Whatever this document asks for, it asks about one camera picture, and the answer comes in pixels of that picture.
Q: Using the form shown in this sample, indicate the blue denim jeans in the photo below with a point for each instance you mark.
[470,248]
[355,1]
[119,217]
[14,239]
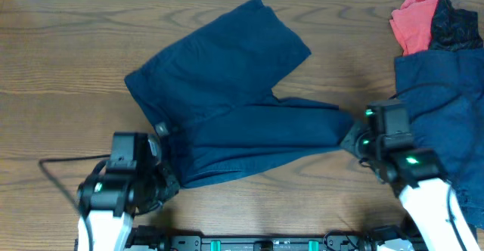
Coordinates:
[443,92]

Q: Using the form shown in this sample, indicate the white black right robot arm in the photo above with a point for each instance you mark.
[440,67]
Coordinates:
[417,179]

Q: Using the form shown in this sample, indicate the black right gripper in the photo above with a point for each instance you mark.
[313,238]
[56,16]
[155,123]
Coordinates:
[351,140]

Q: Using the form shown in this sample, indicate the navy blue shorts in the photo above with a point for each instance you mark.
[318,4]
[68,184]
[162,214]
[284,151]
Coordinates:
[209,96]

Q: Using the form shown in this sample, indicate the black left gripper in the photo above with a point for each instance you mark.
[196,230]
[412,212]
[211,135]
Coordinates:
[171,185]

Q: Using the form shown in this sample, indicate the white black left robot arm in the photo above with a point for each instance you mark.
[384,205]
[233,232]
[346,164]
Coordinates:
[113,195]

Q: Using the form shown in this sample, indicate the red cloth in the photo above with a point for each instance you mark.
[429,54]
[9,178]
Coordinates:
[411,25]

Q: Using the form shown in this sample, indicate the black patterned garment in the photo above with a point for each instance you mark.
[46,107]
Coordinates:
[442,27]

